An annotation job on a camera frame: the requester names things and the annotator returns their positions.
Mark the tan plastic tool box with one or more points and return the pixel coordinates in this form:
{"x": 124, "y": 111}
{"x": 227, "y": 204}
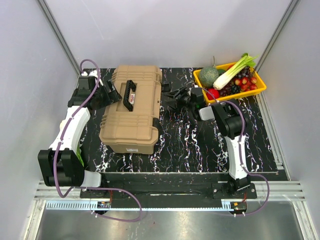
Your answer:
{"x": 131, "y": 126}

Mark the red yellow cherry cluster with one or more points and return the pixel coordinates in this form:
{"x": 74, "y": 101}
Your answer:
{"x": 246, "y": 84}

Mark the red apple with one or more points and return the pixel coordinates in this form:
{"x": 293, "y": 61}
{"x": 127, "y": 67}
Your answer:
{"x": 212, "y": 94}

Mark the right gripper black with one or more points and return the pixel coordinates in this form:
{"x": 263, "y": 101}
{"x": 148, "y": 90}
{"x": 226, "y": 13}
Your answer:
{"x": 175, "y": 105}

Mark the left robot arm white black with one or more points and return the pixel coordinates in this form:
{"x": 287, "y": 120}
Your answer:
{"x": 61, "y": 164}

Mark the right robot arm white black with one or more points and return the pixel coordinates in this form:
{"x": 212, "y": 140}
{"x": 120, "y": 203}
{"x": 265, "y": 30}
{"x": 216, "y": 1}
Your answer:
{"x": 231, "y": 124}

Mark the yellow plastic tray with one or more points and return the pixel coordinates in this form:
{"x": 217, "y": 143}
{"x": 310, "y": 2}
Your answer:
{"x": 261, "y": 87}

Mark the black marble pattern mat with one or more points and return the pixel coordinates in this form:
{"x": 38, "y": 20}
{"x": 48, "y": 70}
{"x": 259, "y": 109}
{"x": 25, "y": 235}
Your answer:
{"x": 184, "y": 145}

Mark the napa cabbage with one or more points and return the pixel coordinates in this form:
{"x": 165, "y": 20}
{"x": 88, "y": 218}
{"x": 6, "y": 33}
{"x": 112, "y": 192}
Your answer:
{"x": 80, "y": 152}

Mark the dark grape bunch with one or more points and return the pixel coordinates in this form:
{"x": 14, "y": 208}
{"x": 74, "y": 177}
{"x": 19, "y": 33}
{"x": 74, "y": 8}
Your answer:
{"x": 229, "y": 89}

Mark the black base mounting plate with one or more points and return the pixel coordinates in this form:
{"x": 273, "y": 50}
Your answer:
{"x": 122, "y": 200}

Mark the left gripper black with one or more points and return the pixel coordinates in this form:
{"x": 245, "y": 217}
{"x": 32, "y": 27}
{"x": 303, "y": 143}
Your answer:
{"x": 111, "y": 97}

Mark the green melon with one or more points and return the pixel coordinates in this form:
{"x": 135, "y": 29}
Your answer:
{"x": 207, "y": 76}

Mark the avocado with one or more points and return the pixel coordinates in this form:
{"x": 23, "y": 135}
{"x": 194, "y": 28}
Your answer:
{"x": 221, "y": 71}

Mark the leek with green leaves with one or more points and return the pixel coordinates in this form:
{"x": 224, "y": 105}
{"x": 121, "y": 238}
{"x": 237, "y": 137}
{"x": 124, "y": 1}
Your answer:
{"x": 245, "y": 61}

